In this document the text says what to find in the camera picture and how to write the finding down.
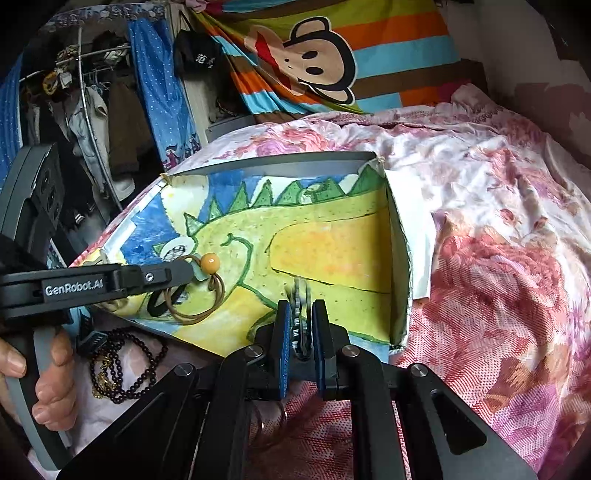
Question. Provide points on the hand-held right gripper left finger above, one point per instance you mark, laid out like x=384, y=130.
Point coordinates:
x=284, y=355

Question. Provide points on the pink floral blanket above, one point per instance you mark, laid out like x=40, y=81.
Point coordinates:
x=485, y=286

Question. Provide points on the striped monkey blanket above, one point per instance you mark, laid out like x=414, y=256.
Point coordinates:
x=360, y=55

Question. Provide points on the metal clothes rack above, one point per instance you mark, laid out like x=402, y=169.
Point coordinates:
x=83, y=78

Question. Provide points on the painted cardboard box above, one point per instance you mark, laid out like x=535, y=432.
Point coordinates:
x=295, y=240

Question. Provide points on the pale hanging shirt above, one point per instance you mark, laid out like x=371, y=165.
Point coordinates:
x=87, y=129

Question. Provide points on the black cap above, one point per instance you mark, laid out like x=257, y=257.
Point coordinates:
x=196, y=53

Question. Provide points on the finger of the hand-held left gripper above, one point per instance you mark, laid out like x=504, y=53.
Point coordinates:
x=154, y=277

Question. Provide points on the thin bangles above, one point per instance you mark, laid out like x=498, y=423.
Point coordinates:
x=272, y=422

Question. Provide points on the brown hanging jacket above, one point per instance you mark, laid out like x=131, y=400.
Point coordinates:
x=129, y=124

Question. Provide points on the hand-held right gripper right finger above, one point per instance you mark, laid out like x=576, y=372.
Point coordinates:
x=319, y=350

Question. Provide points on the blue dotted curtain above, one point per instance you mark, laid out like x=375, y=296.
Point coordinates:
x=159, y=92

